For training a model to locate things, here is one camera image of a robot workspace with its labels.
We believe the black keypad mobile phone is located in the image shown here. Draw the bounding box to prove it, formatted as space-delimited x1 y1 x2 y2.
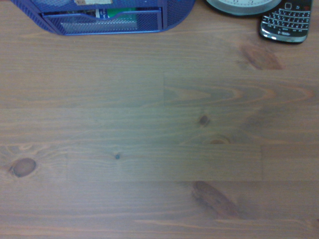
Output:
259 0 313 44

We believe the round white clock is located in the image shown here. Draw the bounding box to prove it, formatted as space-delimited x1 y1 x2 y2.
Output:
204 0 282 16

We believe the green white card packet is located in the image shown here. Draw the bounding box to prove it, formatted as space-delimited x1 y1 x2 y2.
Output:
95 7 137 22

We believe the blue mesh desk organizer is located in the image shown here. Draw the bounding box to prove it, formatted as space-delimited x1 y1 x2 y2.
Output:
9 0 196 36

